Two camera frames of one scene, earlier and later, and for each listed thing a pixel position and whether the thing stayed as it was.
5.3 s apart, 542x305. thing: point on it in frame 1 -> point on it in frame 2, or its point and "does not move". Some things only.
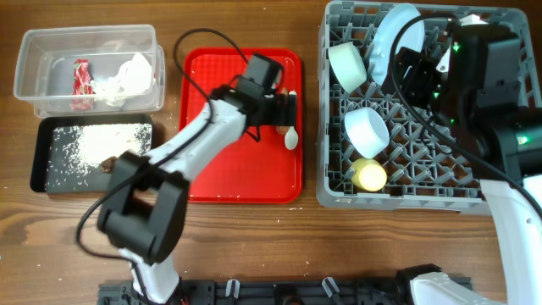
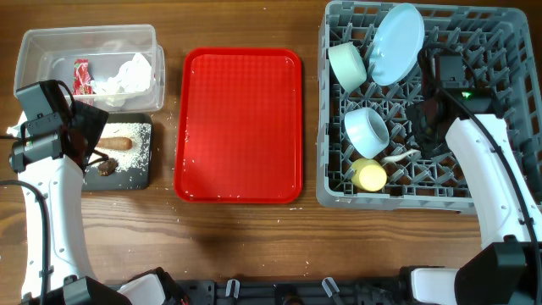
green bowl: [348, 65] does not move
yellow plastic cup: [368, 174] does not move
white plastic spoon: [291, 137] -> [412, 153]
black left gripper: [276, 114] -> [91, 119]
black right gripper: [421, 69] -> [427, 147]
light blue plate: [412, 36] does not move
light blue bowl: [367, 130] does not move
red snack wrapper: [83, 86] does not move
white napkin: [135, 79] does not move
